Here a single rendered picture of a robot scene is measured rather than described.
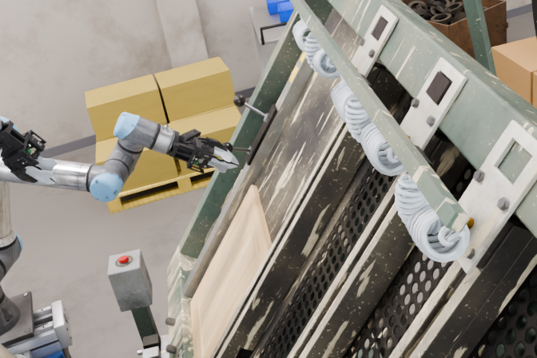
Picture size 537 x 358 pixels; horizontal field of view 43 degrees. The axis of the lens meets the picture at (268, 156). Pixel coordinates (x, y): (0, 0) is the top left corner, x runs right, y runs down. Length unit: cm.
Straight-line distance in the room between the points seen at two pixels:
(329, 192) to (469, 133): 56
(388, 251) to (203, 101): 375
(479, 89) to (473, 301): 31
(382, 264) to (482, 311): 28
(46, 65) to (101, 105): 93
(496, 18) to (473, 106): 469
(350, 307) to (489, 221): 44
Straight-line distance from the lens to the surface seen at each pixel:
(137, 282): 256
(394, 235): 122
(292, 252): 161
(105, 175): 182
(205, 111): 493
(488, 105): 103
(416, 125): 116
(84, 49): 561
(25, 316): 232
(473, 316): 102
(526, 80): 487
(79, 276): 428
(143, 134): 188
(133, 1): 556
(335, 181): 153
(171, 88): 482
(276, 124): 207
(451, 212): 73
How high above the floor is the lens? 235
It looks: 28 degrees down
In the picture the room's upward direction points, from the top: 11 degrees counter-clockwise
